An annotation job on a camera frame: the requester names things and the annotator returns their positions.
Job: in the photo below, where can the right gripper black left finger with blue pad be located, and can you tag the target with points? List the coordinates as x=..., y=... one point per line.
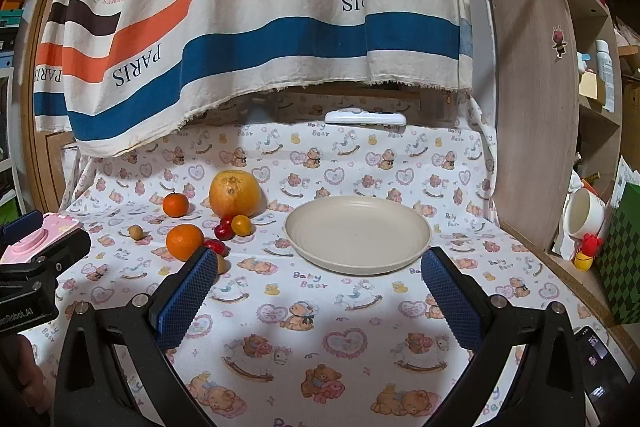
x=92, y=389

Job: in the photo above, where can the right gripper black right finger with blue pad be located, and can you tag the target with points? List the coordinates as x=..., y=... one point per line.
x=547, y=388

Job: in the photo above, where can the orange mandarin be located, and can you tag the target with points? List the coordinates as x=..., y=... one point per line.
x=183, y=240

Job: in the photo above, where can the brown round kiwi fruit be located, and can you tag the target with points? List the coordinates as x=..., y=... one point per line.
x=223, y=265

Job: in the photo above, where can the person's left hand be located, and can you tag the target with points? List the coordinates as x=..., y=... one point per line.
x=18, y=350

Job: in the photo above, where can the black smartphone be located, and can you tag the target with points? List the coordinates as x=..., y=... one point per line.
x=605, y=385

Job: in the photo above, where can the small brown longan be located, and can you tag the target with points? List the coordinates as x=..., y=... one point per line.
x=135, y=232

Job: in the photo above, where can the red yellow toy figure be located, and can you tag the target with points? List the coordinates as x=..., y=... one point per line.
x=587, y=251

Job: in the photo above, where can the green diamond pattern bag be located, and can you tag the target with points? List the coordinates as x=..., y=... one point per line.
x=619, y=260

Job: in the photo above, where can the small back mandarin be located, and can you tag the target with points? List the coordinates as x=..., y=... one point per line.
x=176, y=205

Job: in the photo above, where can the white bucket cup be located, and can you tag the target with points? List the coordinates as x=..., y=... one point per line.
x=584, y=214

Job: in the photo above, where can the red cherry tomato front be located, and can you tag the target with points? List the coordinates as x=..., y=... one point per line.
x=218, y=247

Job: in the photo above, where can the red cherry tomato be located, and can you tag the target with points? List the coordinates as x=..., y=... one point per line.
x=224, y=231
x=218, y=247

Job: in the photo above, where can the yellow cherry tomato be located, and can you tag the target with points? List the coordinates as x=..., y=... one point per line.
x=241, y=225

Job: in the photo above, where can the large yellow grapefruit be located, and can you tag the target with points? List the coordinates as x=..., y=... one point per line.
x=234, y=192

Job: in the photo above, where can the beige round plate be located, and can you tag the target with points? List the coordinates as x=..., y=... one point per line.
x=357, y=235

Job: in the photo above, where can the baby bear print sheet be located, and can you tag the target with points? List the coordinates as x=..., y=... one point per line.
x=296, y=273

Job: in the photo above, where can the wooden shelf unit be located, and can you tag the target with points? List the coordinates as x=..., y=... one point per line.
x=547, y=130

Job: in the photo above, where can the striped Paris cloth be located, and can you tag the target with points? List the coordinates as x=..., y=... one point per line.
x=117, y=74

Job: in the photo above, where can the white lotion bottle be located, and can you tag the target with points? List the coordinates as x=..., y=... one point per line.
x=606, y=73

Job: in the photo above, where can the white remote control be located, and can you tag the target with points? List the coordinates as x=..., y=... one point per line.
x=360, y=117

